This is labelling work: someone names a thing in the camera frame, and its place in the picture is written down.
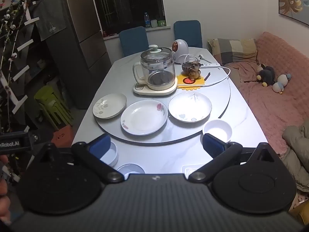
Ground white bowl bottom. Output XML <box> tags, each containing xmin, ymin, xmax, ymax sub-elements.
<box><xmin>117</xmin><ymin>163</ymin><xmax>144</xmax><ymax>175</ymax></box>

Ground green stacked plastic stools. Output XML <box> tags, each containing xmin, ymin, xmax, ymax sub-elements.
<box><xmin>34</xmin><ymin>85</ymin><xmax>73</xmax><ymax>131</ymax></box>

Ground cream kettle heating base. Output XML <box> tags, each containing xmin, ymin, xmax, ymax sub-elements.
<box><xmin>132</xmin><ymin>81</ymin><xmax>178</xmax><ymax>96</ymax></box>

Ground white egg-shaped appliance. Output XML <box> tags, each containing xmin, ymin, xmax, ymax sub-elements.
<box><xmin>172</xmin><ymin>39</ymin><xmax>190</xmax><ymax>64</ymax></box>

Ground plate with pink rose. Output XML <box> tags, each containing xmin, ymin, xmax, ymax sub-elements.
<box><xmin>121</xmin><ymin>100</ymin><xmax>168</xmax><ymax>136</ymax></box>

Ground clear plastic tray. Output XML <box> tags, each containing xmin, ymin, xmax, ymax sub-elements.
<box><xmin>182</xmin><ymin>165</ymin><xmax>203</xmax><ymax>178</ymax></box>

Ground glass electric kettle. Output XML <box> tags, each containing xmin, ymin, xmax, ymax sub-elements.
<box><xmin>132</xmin><ymin>44</ymin><xmax>176</xmax><ymax>91</ymax></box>

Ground blue chair left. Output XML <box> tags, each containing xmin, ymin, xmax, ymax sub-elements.
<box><xmin>118</xmin><ymin>26</ymin><xmax>149</xmax><ymax>57</ymax></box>

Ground black plush toy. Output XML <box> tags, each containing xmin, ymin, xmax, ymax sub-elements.
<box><xmin>244</xmin><ymin>64</ymin><xmax>275</xmax><ymax>87</ymax></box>

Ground round grey lazy susan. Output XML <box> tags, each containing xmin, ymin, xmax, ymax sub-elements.
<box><xmin>95</xmin><ymin>64</ymin><xmax>230</xmax><ymax>144</ymax></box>

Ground white ladder shelf with garlands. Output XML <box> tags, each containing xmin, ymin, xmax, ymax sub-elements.
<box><xmin>1</xmin><ymin>0</ymin><xmax>39</xmax><ymax>137</ymax></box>

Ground olive green jacket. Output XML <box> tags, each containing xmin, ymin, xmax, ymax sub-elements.
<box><xmin>282</xmin><ymin>119</ymin><xmax>308</xmax><ymax>193</ymax></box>

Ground brown dog figurine with basket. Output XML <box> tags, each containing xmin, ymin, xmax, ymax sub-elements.
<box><xmin>182</xmin><ymin>61</ymin><xmax>201</xmax><ymax>81</ymax></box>

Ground plastic water bottle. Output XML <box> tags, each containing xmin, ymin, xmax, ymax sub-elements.
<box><xmin>144</xmin><ymin>12</ymin><xmax>151</xmax><ymax>28</ymax></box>

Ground white power strip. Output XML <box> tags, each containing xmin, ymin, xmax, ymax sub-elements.
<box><xmin>200</xmin><ymin>63</ymin><xmax>221</xmax><ymax>69</ymax></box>

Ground dark cloth on refrigerator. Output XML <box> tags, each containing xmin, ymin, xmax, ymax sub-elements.
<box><xmin>33</xmin><ymin>0</ymin><xmax>66</xmax><ymax>41</ymax></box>

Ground person's hand holding device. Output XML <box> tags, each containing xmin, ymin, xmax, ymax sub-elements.
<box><xmin>0</xmin><ymin>154</ymin><xmax>12</xmax><ymax>219</ymax></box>

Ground blue chair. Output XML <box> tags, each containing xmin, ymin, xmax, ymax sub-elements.
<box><xmin>173</xmin><ymin>20</ymin><xmax>203</xmax><ymax>48</ymax></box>
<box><xmin>118</xmin><ymin>26</ymin><xmax>149</xmax><ymax>57</ymax></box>

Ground yellow sunflower mat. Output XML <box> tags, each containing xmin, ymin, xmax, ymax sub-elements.
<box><xmin>177</xmin><ymin>74</ymin><xmax>205</xmax><ymax>91</ymax></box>

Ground dark steel refrigerator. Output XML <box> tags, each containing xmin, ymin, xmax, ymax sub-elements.
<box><xmin>44</xmin><ymin>0</ymin><xmax>112</xmax><ymax>109</ymax></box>

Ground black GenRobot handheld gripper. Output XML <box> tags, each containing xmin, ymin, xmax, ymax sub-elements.
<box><xmin>0</xmin><ymin>130</ymin><xmax>53</xmax><ymax>155</ymax></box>

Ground white bowl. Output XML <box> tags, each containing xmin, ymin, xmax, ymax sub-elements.
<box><xmin>202</xmin><ymin>119</ymin><xmax>232</xmax><ymax>142</ymax></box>
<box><xmin>117</xmin><ymin>163</ymin><xmax>144</xmax><ymax>175</ymax></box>
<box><xmin>100</xmin><ymin>142</ymin><xmax>119</xmax><ymax>167</ymax></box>

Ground white cup on sill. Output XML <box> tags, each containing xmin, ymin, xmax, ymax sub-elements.
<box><xmin>151</xmin><ymin>19</ymin><xmax>158</xmax><ymax>28</ymax></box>

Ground blue chair right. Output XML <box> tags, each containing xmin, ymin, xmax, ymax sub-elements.
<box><xmin>173</xmin><ymin>20</ymin><xmax>203</xmax><ymax>48</ymax></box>

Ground green box on sill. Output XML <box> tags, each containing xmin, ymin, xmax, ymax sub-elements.
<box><xmin>157</xmin><ymin>20</ymin><xmax>166</xmax><ymax>27</ymax></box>

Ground white blue penguin plush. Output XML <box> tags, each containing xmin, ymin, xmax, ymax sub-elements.
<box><xmin>272</xmin><ymin>73</ymin><xmax>291</xmax><ymax>95</ymax></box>

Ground plaid pillow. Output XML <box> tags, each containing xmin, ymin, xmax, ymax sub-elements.
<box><xmin>207</xmin><ymin>38</ymin><xmax>258</xmax><ymax>66</ymax></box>

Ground plate with grey branch print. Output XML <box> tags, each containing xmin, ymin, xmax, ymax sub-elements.
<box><xmin>168</xmin><ymin>92</ymin><xmax>212</xmax><ymax>123</ymax></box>

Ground plate with green leaf print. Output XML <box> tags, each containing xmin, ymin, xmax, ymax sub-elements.
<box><xmin>92</xmin><ymin>93</ymin><xmax>127</xmax><ymax>119</ymax></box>

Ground pink sofa blanket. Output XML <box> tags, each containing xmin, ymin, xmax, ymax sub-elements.
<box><xmin>227</xmin><ymin>32</ymin><xmax>308</xmax><ymax>154</ymax></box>

